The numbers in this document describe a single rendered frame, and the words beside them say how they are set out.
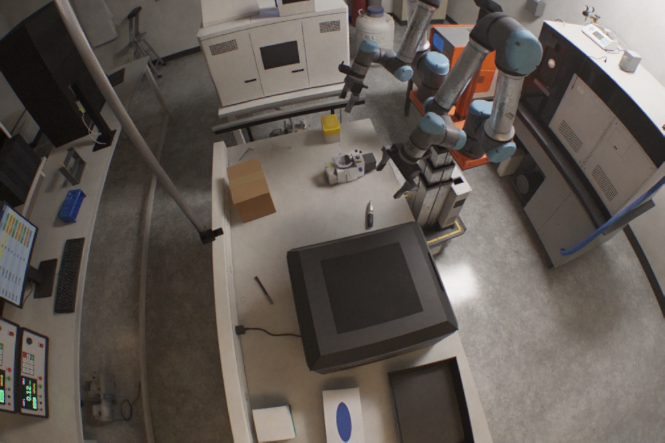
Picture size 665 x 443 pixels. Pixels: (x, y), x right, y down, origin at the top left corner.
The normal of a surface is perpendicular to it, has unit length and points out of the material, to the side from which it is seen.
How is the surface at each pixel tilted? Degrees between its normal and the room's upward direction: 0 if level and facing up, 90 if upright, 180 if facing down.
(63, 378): 0
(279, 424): 0
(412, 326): 0
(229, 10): 40
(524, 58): 83
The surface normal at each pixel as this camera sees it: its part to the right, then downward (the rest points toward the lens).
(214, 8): 0.10, 0.07
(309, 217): -0.05, -0.58
